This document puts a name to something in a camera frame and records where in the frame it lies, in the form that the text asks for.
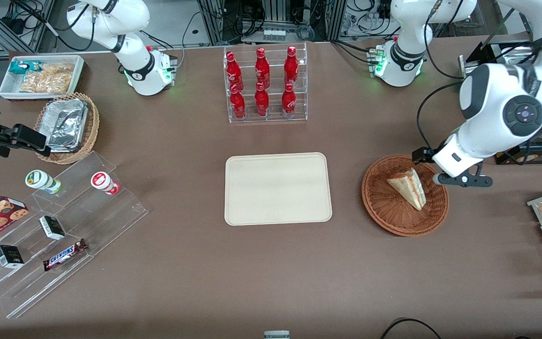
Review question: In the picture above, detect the triangular sandwich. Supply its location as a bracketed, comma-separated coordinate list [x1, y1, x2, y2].
[387, 168, 427, 211]

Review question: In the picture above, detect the light tan wicker basket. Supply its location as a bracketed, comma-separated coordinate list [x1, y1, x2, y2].
[34, 92, 101, 165]

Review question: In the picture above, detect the round brown wicker basket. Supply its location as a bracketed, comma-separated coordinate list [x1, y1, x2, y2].
[361, 155, 450, 237]

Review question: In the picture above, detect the beige rectangular tray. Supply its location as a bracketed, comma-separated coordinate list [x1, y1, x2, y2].
[224, 152, 333, 226]

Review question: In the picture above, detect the stack of foil containers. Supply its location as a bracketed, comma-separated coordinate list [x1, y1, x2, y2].
[45, 98, 89, 153]

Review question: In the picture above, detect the green lid yogurt cup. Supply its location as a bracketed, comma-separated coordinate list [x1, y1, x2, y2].
[24, 169, 63, 195]

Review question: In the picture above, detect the white plastic bin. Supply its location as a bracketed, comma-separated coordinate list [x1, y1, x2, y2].
[0, 55, 86, 102]

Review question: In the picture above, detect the clear bag of crackers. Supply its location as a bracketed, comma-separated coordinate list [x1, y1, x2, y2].
[19, 63, 75, 94]

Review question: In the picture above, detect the teal snack packet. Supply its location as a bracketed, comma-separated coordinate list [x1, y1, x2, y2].
[8, 60, 44, 75]

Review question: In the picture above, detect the red lid yogurt cup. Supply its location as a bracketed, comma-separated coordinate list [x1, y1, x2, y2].
[90, 171, 121, 196]

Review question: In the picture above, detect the small black box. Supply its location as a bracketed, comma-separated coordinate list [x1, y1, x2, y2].
[0, 244, 25, 270]
[39, 215, 66, 242]

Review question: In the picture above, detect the clear acrylic tiered stand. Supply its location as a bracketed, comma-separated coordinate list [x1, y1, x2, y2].
[0, 151, 150, 320]

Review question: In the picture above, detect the snickers chocolate bar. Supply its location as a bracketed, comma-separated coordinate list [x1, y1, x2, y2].
[42, 238, 88, 272]

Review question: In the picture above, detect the clear acrylic bottle rack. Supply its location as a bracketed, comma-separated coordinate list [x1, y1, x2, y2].
[223, 42, 309, 124]

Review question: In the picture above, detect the red cola bottle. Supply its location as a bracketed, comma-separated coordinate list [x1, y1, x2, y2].
[254, 81, 271, 118]
[284, 46, 300, 87]
[225, 51, 245, 91]
[281, 83, 297, 119]
[229, 84, 247, 120]
[254, 48, 271, 89]

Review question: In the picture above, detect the metal equipment rack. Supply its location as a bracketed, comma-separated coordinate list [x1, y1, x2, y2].
[197, 0, 348, 44]

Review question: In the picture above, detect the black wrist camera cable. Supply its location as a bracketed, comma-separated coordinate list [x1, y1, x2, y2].
[415, 81, 464, 152]

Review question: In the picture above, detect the black looped cable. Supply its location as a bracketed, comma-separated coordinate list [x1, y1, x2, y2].
[380, 318, 443, 339]

